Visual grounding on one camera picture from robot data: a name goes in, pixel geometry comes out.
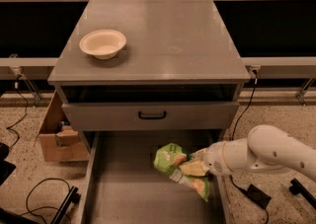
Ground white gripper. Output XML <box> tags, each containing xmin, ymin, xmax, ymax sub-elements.
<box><xmin>180</xmin><ymin>142</ymin><xmax>227</xmax><ymax>177</ymax></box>

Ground green rice chip bag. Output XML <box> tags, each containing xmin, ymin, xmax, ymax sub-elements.
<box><xmin>153</xmin><ymin>143</ymin><xmax>210</xmax><ymax>201</ymax></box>

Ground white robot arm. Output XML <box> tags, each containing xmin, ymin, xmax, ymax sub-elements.
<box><xmin>180</xmin><ymin>124</ymin><xmax>316</xmax><ymax>181</ymax></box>

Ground open grey middle drawer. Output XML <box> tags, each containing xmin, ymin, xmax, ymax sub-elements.
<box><xmin>76</xmin><ymin>130</ymin><xmax>231</xmax><ymax>224</ymax></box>

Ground grey drawer cabinet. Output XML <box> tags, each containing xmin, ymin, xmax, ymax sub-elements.
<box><xmin>48</xmin><ymin>0</ymin><xmax>249</xmax><ymax>145</ymax></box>

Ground black power adapter brick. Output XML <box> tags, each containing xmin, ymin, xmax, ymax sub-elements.
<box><xmin>246</xmin><ymin>185</ymin><xmax>272</xmax><ymax>209</ymax></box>

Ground black stand leg right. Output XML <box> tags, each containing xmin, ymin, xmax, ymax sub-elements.
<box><xmin>289</xmin><ymin>179</ymin><xmax>316</xmax><ymax>209</ymax></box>

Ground black stand leg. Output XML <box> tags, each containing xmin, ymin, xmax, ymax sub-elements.
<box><xmin>50</xmin><ymin>187</ymin><xmax>80</xmax><ymax>224</ymax></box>
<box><xmin>289</xmin><ymin>179</ymin><xmax>316</xmax><ymax>209</ymax></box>

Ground black stand leg left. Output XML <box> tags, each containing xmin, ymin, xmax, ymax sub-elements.
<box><xmin>50</xmin><ymin>187</ymin><xmax>80</xmax><ymax>224</ymax></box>

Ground brown cardboard box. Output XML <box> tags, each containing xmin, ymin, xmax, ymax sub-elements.
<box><xmin>38</xmin><ymin>92</ymin><xmax>90</xmax><ymax>162</ymax></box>

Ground white paper bowl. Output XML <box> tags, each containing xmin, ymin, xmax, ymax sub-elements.
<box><xmin>79</xmin><ymin>30</ymin><xmax>126</xmax><ymax>59</ymax></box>

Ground black object left edge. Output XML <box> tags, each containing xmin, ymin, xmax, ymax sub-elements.
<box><xmin>0</xmin><ymin>143</ymin><xmax>16</xmax><ymax>186</ymax></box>

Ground grey upper drawer black handle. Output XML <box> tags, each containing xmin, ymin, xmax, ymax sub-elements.
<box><xmin>62</xmin><ymin>102</ymin><xmax>239</xmax><ymax>131</ymax></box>

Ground black power cable right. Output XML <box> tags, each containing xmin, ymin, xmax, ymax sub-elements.
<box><xmin>228</xmin><ymin>69</ymin><xmax>271</xmax><ymax>224</ymax></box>

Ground black cable floor loop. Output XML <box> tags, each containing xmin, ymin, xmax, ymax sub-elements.
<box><xmin>22</xmin><ymin>178</ymin><xmax>71</xmax><ymax>224</ymax></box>

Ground black cable left wall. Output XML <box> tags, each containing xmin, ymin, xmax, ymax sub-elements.
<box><xmin>5</xmin><ymin>75</ymin><xmax>30</xmax><ymax>150</ymax></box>

